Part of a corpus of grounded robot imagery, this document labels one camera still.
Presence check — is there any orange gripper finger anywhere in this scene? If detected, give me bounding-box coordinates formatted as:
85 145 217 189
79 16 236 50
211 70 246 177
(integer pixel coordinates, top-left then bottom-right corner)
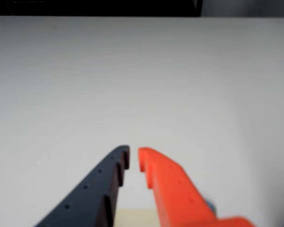
138 147 258 227

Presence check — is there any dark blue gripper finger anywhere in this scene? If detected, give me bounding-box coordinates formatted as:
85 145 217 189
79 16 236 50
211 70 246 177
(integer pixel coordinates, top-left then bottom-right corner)
34 145 131 227

